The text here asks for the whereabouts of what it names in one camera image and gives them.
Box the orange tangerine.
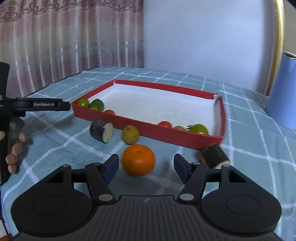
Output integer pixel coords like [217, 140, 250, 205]
[121, 144, 156, 177]

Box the yellow-green small pear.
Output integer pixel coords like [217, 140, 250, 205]
[121, 125, 139, 145]

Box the red cherry tomato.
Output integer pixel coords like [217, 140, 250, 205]
[158, 121, 172, 128]
[104, 109, 115, 115]

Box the person's left hand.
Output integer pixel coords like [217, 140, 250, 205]
[6, 132, 26, 174]

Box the green tomato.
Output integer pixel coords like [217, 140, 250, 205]
[187, 123, 209, 135]
[77, 98, 90, 108]

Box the red shallow cardboard tray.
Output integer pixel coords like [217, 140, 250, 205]
[71, 79, 226, 150]

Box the green lime piece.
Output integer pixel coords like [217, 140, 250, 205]
[89, 99, 104, 111]

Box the green tomato left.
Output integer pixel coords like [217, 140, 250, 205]
[77, 98, 90, 108]

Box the patterned beige curtain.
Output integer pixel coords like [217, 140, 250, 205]
[1, 0, 144, 97]

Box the blue electric kettle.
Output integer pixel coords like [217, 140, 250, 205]
[265, 51, 296, 130]

